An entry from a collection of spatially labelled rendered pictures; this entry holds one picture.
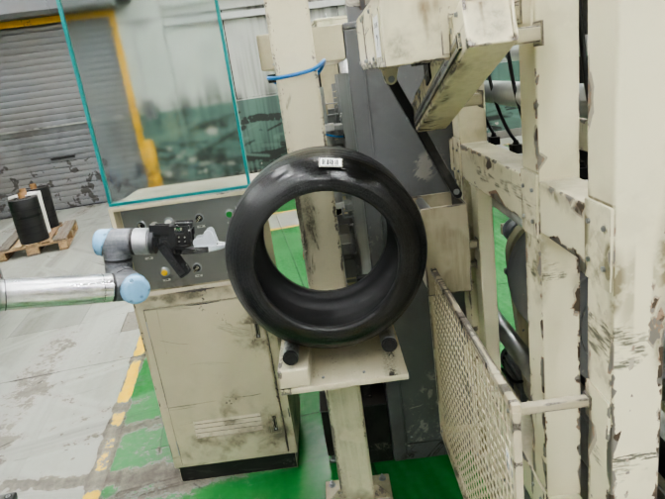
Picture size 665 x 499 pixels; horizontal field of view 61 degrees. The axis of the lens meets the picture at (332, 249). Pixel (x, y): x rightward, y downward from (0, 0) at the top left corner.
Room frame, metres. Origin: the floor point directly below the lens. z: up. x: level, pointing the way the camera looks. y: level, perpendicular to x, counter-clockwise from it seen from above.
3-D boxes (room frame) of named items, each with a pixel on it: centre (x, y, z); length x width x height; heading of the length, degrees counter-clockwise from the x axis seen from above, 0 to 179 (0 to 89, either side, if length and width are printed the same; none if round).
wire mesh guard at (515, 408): (1.37, -0.31, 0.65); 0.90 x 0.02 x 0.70; 179
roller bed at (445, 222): (1.82, -0.37, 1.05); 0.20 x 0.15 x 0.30; 179
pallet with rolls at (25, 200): (7.36, 3.81, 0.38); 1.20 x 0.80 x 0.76; 16
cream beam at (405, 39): (1.48, -0.28, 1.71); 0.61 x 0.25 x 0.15; 179
